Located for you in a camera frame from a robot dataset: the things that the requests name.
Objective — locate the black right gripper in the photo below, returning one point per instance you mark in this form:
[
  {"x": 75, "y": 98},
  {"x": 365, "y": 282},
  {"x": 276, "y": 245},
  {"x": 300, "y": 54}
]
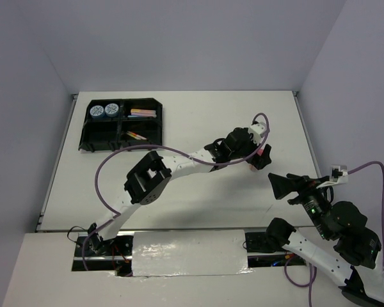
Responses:
[{"x": 301, "y": 183}]

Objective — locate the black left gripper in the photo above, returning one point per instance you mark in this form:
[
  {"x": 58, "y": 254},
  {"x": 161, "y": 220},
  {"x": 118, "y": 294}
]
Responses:
[{"x": 260, "y": 161}]

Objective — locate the pink-capped glitter bottle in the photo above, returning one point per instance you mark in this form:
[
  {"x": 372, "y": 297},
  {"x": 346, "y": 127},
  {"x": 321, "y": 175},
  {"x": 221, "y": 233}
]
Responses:
[{"x": 256, "y": 162}]

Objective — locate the thin orange highlighter pen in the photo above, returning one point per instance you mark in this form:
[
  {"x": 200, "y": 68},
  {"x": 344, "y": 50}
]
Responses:
[{"x": 142, "y": 138}]

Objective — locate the blue paint jar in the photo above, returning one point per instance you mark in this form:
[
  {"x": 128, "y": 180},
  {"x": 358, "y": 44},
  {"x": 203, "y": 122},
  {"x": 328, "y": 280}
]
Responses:
[
  {"x": 112, "y": 110},
  {"x": 97, "y": 112}
]

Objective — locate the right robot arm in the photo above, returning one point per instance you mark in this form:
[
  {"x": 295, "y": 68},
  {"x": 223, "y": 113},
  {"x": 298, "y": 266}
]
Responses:
[{"x": 356, "y": 264}]

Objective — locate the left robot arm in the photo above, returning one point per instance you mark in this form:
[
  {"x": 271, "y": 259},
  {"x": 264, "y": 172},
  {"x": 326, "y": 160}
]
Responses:
[{"x": 146, "y": 181}]

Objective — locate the black four-compartment organizer tray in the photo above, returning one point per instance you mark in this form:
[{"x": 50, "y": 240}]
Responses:
[{"x": 108, "y": 134}]

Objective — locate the silver foil-covered panel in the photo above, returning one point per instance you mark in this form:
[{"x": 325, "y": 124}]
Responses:
[{"x": 189, "y": 253}]

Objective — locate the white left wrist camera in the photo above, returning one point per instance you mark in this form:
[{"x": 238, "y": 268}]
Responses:
[{"x": 260, "y": 132}]

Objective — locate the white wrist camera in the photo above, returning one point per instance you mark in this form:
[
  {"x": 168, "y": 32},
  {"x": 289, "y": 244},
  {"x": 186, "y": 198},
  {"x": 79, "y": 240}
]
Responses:
[
  {"x": 260, "y": 132},
  {"x": 338, "y": 176}
]

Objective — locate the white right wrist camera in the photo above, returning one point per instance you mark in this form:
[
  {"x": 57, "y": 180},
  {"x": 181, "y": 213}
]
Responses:
[{"x": 338, "y": 176}]

